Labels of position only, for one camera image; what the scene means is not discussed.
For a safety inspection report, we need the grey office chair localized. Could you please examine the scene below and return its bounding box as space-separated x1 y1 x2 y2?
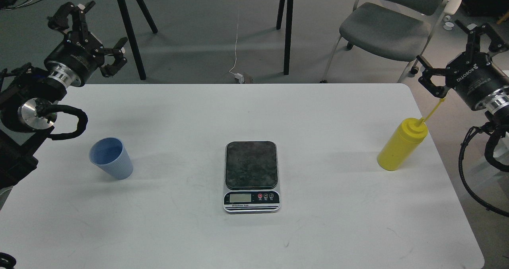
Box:
337 0 462 83

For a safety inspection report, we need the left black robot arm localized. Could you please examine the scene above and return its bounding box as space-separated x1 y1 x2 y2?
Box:
0 1 128 205

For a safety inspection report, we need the white cup on floor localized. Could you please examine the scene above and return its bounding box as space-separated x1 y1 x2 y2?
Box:
443 15 455 30

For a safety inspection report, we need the white power adapter on floor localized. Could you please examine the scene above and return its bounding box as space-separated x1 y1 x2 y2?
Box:
233 72 253 84

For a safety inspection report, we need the blue ribbed plastic cup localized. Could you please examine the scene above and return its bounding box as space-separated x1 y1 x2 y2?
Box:
89 137 134 180

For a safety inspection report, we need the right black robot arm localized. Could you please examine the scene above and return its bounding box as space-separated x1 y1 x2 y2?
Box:
417 20 509 217

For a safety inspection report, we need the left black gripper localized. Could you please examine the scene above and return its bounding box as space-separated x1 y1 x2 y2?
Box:
44 1 128 87

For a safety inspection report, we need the yellow squeeze bottle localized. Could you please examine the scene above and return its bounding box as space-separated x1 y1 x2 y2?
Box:
377 98 445 171

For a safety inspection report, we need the digital kitchen scale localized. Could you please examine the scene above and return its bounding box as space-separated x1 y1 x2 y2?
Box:
222 141 281 214

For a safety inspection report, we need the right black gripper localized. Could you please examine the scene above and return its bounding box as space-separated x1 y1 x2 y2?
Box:
416 20 509 111

